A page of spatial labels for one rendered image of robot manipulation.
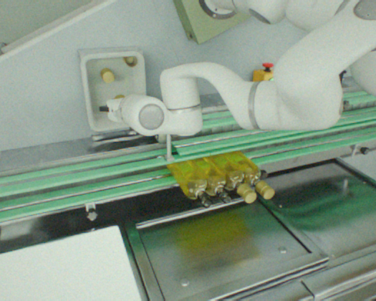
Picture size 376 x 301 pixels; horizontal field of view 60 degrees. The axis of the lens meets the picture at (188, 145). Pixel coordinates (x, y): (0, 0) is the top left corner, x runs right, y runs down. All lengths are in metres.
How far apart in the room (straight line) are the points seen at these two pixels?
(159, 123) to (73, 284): 0.45
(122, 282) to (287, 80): 0.60
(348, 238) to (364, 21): 0.74
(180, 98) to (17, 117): 0.58
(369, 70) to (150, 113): 0.36
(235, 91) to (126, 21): 0.54
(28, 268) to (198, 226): 0.46
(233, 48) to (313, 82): 0.73
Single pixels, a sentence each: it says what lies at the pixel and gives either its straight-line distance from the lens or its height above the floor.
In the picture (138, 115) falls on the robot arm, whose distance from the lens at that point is 0.61.
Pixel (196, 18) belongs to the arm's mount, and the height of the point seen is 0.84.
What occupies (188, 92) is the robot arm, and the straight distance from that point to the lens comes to 0.63.
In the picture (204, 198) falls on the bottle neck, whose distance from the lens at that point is 0.86.
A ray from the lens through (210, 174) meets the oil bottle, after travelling 0.93.
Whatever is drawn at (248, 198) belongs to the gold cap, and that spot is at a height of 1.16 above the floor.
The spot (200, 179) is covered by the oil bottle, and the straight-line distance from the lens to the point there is 0.90.
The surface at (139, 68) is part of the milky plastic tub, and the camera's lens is 0.98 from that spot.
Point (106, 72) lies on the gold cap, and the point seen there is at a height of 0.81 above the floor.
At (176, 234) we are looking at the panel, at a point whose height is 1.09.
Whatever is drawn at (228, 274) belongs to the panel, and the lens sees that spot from 0.87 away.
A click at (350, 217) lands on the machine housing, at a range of 1.20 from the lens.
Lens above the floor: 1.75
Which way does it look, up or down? 55 degrees down
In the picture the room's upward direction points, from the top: 139 degrees clockwise
